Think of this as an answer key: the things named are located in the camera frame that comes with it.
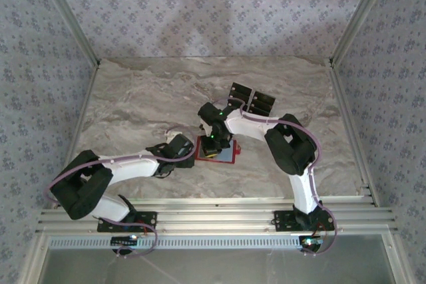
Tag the red leather card holder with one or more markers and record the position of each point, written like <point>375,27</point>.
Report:
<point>228,152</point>

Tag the black credit card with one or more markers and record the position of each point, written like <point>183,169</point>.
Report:
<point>240,103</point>
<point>240,95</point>
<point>261,111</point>
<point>265,97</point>
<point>263,104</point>
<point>243,88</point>

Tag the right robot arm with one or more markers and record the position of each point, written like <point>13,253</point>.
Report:
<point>289,147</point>

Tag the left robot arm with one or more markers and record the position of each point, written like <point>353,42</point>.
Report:
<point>83,187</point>

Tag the small circuit board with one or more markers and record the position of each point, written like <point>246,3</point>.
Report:
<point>311,242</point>
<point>123,240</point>

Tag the grey translucent panel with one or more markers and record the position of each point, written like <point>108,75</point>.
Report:
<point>216,267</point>

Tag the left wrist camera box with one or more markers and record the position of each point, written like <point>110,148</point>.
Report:
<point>173,135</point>

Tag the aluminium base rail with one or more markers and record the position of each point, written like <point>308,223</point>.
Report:
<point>216,217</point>

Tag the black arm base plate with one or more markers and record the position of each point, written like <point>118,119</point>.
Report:
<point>146,219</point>
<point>283,221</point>

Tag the aluminium side rail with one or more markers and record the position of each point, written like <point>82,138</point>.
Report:
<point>348,114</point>
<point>86,94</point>

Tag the aluminium frame post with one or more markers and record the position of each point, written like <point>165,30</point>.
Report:
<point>70,14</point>
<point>359,14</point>

